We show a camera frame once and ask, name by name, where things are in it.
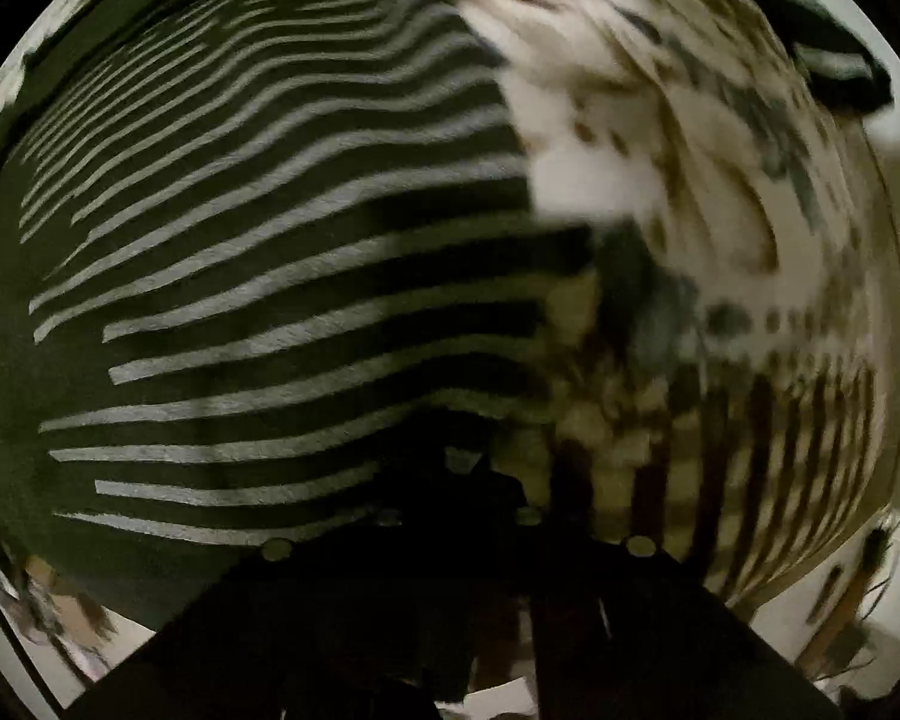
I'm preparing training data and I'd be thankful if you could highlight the folded black grey striped garment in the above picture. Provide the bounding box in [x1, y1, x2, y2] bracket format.
[752, 0, 893, 117]

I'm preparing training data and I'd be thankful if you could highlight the dark striped sweater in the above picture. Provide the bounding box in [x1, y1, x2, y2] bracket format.
[0, 0, 592, 628]

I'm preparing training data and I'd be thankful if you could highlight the floral bed blanket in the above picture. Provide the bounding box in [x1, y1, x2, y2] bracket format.
[455, 0, 888, 603]

